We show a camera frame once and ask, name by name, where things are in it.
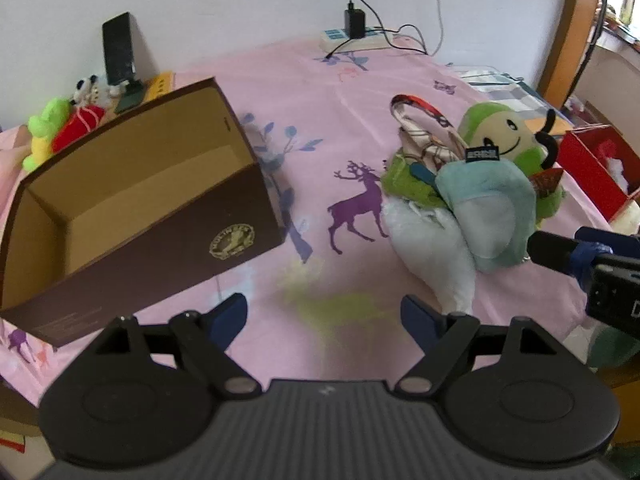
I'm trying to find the red box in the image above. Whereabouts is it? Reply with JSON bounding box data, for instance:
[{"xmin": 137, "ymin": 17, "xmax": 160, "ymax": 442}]
[{"xmin": 556, "ymin": 124, "xmax": 640, "ymax": 222}]

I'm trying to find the light blue plush toy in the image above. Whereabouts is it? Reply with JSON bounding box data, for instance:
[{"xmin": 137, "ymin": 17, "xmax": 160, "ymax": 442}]
[{"xmin": 436, "ymin": 160, "xmax": 540, "ymax": 275}]

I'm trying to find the red plush toy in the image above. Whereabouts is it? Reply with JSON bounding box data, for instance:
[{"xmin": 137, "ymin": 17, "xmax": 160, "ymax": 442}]
[{"xmin": 51, "ymin": 105, "xmax": 107, "ymax": 154}]

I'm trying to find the white plush toy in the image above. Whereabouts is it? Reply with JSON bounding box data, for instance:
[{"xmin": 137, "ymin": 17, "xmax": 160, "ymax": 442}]
[{"xmin": 382, "ymin": 196, "xmax": 477, "ymax": 313}]

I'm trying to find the blue white plaid cloth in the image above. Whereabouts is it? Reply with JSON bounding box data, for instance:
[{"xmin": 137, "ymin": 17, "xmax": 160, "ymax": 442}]
[{"xmin": 452, "ymin": 64, "xmax": 551, "ymax": 122}]

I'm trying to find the white power strip with charger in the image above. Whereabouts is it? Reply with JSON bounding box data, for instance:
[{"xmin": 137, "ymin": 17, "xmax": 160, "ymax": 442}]
[{"xmin": 324, "ymin": 0, "xmax": 429, "ymax": 59}]

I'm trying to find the small panda plush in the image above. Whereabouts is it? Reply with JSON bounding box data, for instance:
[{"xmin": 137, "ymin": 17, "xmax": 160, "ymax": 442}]
[{"xmin": 72, "ymin": 76, "xmax": 108, "ymax": 107}]

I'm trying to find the patterned bag with red handle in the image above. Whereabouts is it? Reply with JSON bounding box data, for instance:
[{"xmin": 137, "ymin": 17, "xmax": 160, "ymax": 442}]
[{"xmin": 390, "ymin": 92, "xmax": 468, "ymax": 173}]

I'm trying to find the white cable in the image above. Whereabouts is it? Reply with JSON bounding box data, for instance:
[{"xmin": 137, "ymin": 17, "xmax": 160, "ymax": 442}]
[{"xmin": 426, "ymin": 0, "xmax": 445, "ymax": 57}]

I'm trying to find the teal soft cloth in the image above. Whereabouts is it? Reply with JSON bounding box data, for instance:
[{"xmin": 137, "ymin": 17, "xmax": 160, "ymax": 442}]
[{"xmin": 587, "ymin": 324, "xmax": 638, "ymax": 370}]

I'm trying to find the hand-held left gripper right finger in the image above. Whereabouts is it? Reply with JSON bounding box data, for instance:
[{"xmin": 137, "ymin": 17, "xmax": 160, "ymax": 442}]
[{"xmin": 395, "ymin": 295, "xmax": 555, "ymax": 397}]

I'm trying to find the pink printed bedsheet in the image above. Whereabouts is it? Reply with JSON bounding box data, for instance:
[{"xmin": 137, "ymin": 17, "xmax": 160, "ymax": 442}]
[{"xmin": 0, "ymin": 35, "xmax": 640, "ymax": 406}]

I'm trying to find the brown cardboard box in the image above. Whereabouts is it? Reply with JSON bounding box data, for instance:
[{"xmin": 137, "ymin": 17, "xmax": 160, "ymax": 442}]
[{"xmin": 0, "ymin": 77, "xmax": 289, "ymax": 348}]

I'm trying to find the yellow book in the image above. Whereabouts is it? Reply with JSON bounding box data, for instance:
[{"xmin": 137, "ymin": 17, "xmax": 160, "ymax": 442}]
[{"xmin": 142, "ymin": 73, "xmax": 174, "ymax": 106}]

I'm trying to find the black charger adapter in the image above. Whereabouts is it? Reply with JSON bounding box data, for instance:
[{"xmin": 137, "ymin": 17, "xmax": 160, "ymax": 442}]
[{"xmin": 344, "ymin": 8, "xmax": 367, "ymax": 40}]

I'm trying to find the green yellow frog plush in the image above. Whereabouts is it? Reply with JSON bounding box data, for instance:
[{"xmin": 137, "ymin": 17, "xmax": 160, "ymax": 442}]
[{"xmin": 22, "ymin": 96, "xmax": 74, "ymax": 171}]

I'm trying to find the dark green phone stand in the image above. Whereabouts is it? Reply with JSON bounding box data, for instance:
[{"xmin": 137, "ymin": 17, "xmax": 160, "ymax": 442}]
[{"xmin": 114, "ymin": 80, "xmax": 147, "ymax": 114}]

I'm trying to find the wooden frame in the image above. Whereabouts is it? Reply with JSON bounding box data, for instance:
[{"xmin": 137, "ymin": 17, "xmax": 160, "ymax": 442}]
[{"xmin": 537, "ymin": 0, "xmax": 610, "ymax": 111}]

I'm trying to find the black smartphone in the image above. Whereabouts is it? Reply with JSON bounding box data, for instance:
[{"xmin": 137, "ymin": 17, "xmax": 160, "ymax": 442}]
[{"xmin": 102, "ymin": 11, "xmax": 139, "ymax": 86}]

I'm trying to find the green bee plush toy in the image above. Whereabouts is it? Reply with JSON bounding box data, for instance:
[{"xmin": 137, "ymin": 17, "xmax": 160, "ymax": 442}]
[{"xmin": 381, "ymin": 101, "xmax": 568, "ymax": 228}]

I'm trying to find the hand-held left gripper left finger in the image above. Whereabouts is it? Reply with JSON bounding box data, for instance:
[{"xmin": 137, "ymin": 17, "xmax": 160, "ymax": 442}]
[{"xmin": 95, "ymin": 294, "xmax": 262, "ymax": 397}]

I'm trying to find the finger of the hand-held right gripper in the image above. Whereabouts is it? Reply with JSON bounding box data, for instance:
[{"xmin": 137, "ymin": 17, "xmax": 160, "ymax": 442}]
[
  {"xmin": 526, "ymin": 231, "xmax": 615, "ymax": 286},
  {"xmin": 575, "ymin": 226, "xmax": 640, "ymax": 250}
]

